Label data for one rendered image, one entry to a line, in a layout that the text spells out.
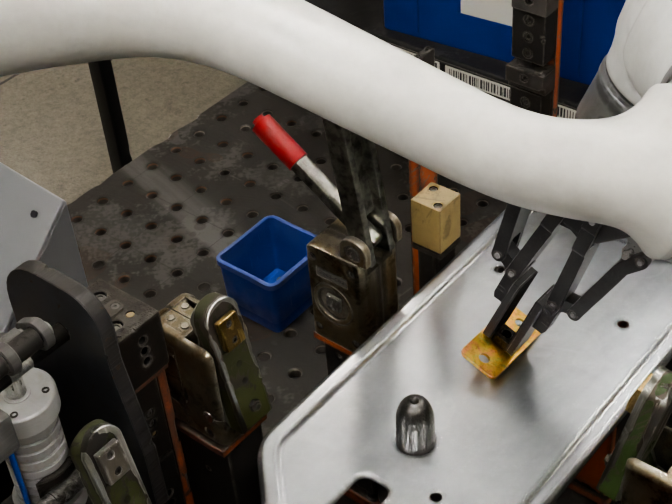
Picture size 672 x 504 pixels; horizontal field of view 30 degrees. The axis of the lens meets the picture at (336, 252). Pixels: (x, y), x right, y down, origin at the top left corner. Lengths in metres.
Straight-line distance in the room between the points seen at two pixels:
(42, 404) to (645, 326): 0.52
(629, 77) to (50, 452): 0.51
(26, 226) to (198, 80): 2.02
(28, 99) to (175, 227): 1.72
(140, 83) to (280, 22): 2.66
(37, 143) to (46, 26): 2.48
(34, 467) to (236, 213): 0.82
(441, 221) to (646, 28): 0.39
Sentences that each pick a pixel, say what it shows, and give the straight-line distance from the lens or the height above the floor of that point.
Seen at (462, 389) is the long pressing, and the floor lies 1.00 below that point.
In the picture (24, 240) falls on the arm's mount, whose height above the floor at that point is 0.94.
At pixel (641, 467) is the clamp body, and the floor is 1.04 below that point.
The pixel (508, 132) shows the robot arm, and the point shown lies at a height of 1.37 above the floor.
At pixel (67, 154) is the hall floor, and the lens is 3.19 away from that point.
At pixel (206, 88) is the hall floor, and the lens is 3.34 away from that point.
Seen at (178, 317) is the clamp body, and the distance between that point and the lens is 1.06.
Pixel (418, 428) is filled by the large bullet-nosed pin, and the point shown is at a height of 1.03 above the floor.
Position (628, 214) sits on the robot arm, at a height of 1.33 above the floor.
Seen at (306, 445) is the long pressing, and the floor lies 1.00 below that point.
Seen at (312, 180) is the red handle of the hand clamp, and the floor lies 1.11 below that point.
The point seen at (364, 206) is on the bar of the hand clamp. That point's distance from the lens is 1.09.
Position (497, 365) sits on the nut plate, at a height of 1.01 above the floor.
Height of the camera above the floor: 1.78
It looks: 40 degrees down
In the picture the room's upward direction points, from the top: 5 degrees counter-clockwise
